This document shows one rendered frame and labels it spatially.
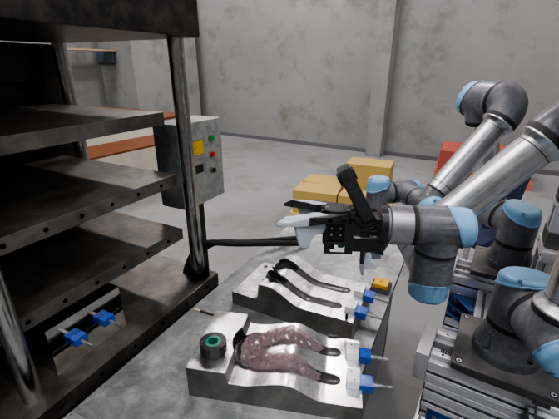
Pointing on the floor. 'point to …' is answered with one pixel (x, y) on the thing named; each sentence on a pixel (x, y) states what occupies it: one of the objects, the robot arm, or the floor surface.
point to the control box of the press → (209, 178)
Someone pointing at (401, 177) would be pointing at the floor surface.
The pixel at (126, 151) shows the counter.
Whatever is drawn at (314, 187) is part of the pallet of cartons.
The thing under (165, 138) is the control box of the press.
